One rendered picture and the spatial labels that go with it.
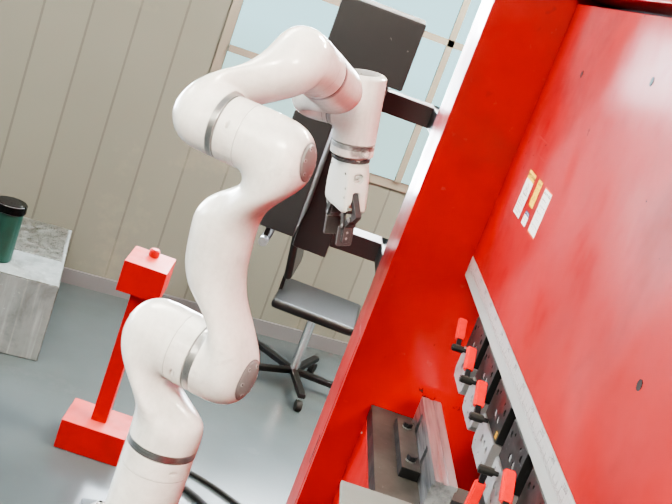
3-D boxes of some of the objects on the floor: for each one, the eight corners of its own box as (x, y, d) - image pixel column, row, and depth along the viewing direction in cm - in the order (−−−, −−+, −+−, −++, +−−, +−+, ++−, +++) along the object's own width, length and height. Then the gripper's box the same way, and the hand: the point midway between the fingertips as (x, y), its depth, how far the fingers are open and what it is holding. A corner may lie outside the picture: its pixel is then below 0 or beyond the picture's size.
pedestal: (67, 423, 400) (127, 234, 378) (127, 443, 402) (190, 256, 380) (53, 446, 380) (114, 248, 359) (116, 467, 382) (181, 271, 361)
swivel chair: (316, 365, 548) (374, 211, 524) (358, 421, 499) (424, 254, 475) (218, 349, 521) (275, 187, 497) (252, 407, 471) (317, 230, 448)
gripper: (317, 137, 197) (303, 223, 203) (352, 165, 182) (336, 256, 189) (351, 138, 200) (337, 223, 206) (388, 166, 185) (371, 256, 192)
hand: (338, 231), depth 197 cm, fingers open, 5 cm apart
